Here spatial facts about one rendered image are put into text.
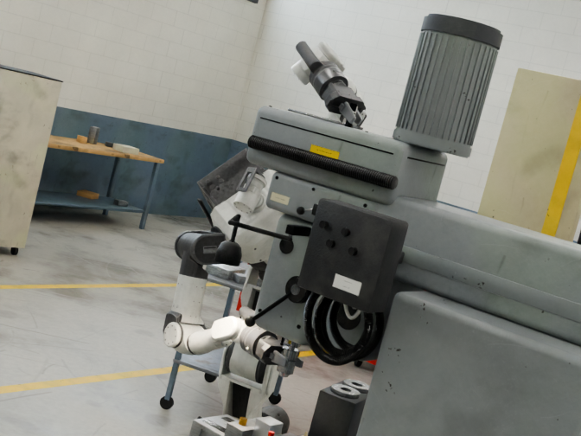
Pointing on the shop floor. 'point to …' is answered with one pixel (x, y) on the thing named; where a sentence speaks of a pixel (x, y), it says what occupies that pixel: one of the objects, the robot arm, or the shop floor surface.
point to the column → (469, 375)
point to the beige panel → (538, 157)
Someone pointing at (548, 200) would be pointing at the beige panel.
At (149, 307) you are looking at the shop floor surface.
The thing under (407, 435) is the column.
